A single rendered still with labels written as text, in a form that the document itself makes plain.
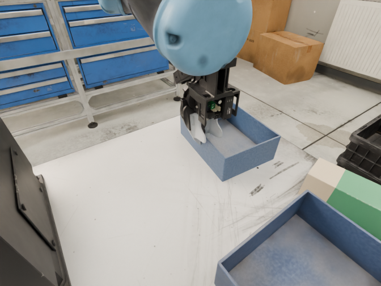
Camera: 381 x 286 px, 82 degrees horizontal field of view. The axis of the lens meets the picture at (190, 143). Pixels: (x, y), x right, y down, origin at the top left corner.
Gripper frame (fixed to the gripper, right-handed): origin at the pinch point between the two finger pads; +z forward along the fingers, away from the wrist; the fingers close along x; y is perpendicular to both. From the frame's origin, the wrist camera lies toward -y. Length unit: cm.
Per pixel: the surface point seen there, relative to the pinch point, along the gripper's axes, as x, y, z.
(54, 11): -20, -138, -9
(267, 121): 113, -73, 75
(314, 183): 12.1, 21.4, 0.6
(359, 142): 59, 10, 17
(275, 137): 13.1, 9.8, -1.7
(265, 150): 10.9, 10.0, 1.0
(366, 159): 60, 14, 23
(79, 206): -27.7, 1.8, 5.3
